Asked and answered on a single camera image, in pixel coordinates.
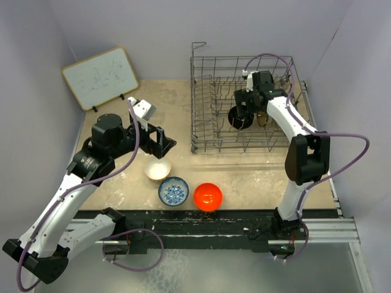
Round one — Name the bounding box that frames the orange bowl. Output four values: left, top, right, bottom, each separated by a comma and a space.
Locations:
192, 183, 223, 212

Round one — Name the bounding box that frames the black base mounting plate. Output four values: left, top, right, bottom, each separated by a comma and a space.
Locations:
73, 209, 308, 253

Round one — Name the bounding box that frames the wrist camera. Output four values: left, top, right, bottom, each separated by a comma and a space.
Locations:
242, 70, 254, 92
127, 97, 156, 131

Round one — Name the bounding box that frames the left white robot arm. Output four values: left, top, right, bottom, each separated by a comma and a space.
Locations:
2, 114, 177, 292

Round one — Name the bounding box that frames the small whiteboard with wood frame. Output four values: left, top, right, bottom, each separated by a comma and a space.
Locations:
61, 46, 139, 111

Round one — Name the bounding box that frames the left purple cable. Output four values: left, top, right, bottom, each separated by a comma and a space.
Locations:
15, 100, 164, 292

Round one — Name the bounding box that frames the beige white bowl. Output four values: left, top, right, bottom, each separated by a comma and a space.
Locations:
144, 157, 172, 181

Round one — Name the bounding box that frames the grey wire dish rack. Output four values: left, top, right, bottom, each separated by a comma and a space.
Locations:
190, 42, 313, 153

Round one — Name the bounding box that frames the brown rimmed cream bowl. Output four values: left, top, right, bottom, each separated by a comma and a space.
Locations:
256, 112, 272, 128

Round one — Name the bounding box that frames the blue white patterned bowl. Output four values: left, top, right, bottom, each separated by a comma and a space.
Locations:
158, 176, 189, 207

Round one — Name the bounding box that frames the purple cable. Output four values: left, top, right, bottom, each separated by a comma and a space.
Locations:
15, 100, 164, 292
244, 54, 370, 263

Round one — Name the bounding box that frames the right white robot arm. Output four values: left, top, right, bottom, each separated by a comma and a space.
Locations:
234, 70, 330, 239

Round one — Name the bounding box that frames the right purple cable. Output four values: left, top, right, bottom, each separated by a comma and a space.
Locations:
244, 54, 370, 263

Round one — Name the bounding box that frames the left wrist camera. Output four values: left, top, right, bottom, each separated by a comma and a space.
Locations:
127, 97, 156, 131

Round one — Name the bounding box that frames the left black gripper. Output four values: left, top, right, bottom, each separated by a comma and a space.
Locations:
109, 117, 175, 159

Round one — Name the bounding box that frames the black glossy bowl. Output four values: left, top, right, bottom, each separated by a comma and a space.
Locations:
228, 106, 254, 130

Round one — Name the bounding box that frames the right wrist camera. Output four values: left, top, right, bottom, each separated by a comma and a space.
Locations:
242, 70, 254, 92

